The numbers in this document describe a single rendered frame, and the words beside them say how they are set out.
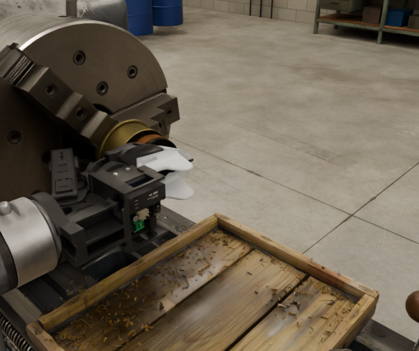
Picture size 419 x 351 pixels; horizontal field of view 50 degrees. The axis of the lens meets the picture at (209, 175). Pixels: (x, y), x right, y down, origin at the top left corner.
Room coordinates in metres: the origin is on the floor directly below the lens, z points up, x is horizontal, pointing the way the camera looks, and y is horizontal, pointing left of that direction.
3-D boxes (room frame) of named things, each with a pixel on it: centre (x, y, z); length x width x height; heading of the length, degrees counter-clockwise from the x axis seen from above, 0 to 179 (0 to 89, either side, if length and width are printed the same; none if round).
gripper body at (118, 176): (0.39, 0.11, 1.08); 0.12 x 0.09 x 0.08; 136
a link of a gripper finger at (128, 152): (0.45, 0.09, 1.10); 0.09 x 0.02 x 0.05; 136
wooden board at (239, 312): (0.43, 0.00, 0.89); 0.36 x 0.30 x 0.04; 137
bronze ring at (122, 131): (0.52, 0.10, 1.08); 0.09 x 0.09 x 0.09; 47
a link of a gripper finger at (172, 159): (0.47, 0.04, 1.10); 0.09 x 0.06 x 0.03; 136
